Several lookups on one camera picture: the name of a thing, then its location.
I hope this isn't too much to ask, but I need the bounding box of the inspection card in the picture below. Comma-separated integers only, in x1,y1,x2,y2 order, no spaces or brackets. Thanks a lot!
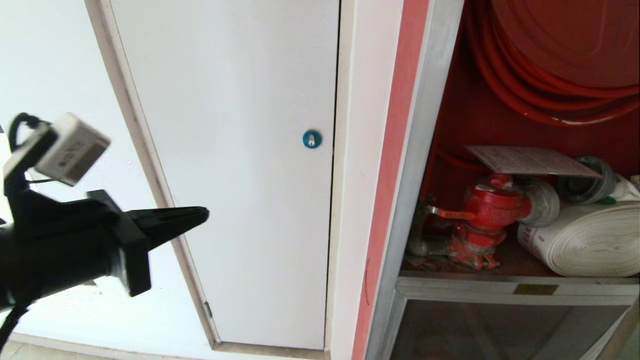
464,144,604,180

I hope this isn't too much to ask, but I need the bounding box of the red fire hydrant cabinet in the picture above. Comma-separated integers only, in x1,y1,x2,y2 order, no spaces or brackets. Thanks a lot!
350,0,640,360

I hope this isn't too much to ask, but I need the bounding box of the white cabinet door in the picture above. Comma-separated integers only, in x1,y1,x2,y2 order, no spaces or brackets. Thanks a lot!
84,0,359,360

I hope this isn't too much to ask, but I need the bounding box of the grey hose nozzle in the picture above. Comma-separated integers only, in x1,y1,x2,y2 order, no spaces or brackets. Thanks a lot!
556,155,622,206

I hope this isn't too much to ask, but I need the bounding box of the silver hose coupling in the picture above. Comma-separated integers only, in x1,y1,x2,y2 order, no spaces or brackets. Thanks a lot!
521,178,561,229

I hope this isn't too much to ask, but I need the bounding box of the red hose reel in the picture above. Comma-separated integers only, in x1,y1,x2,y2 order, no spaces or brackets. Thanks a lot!
462,0,640,128
487,0,640,90

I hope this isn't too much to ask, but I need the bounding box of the black cable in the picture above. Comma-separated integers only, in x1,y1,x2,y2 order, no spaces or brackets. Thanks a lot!
0,304,28,353

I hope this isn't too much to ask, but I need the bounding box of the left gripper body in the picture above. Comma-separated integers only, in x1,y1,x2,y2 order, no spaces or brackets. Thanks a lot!
0,189,152,310

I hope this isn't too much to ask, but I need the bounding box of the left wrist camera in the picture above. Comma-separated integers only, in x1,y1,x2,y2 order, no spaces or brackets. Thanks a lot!
2,112,112,211

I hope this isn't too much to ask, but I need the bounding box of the red hydrant valve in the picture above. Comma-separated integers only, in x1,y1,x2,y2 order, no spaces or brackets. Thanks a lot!
406,172,534,271

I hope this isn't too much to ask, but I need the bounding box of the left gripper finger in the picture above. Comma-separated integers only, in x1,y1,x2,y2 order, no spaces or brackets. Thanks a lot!
126,206,210,251

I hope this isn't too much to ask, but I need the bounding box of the glass cabinet door silver frame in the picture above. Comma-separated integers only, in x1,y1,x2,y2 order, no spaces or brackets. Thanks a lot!
378,289,640,360

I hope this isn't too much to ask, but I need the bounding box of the brass plate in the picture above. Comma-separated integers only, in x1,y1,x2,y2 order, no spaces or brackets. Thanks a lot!
512,283,560,296

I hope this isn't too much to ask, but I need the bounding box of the white rolled fire hose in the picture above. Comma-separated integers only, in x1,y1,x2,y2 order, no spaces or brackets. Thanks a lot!
516,201,640,279

